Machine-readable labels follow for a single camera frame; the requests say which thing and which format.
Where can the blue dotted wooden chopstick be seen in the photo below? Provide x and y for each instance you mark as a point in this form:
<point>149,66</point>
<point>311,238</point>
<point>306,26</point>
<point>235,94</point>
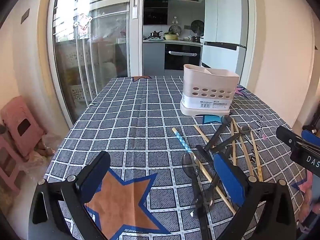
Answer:
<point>182,141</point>

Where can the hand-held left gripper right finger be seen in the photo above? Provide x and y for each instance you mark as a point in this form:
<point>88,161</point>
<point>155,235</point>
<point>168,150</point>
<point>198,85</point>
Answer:
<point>230,180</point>

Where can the grey checked star tablecloth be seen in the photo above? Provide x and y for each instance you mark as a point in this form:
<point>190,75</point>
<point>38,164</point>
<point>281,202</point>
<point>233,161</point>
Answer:
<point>130,120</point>

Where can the dark wall switch plate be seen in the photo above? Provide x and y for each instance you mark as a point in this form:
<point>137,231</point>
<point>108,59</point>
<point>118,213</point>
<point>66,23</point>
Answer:
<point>25,14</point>

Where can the black saucepan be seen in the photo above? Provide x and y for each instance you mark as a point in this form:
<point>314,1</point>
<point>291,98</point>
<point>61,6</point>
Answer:
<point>195,39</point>

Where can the sliding glass door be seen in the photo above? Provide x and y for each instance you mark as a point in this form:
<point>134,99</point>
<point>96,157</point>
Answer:
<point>100,55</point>

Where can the white refrigerator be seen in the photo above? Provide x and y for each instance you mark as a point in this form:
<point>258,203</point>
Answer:
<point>225,25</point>

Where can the green bowl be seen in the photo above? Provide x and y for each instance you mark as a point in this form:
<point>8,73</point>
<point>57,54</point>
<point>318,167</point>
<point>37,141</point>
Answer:
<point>170,37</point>

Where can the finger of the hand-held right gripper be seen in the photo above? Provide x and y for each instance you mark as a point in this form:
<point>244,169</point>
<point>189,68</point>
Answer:
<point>311,137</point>
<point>287,136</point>

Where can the pink plastic stool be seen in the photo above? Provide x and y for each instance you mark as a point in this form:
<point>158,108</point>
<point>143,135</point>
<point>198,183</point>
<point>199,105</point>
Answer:
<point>7,162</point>
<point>22,125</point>

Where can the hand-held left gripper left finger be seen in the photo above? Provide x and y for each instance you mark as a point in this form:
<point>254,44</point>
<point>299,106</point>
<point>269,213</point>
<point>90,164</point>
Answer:
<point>90,182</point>

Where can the dark cooking pot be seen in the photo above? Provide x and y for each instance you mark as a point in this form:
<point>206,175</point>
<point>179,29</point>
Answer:
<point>156,34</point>

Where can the patterned round plate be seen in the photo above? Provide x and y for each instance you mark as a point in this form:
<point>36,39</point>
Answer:
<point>174,29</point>

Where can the black built-in microwave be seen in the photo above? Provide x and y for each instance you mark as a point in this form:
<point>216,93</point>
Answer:
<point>155,12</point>

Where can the beige plastic utensil holder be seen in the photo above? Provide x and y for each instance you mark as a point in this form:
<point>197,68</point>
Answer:
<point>208,90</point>

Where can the black built-in oven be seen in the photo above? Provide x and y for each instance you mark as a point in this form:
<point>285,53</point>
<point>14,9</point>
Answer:
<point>182,57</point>

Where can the plain wooden chopstick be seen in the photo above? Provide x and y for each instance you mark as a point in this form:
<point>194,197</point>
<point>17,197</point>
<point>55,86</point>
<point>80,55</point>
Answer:
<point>243,150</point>
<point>256,155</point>
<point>201,133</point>
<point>233,142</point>

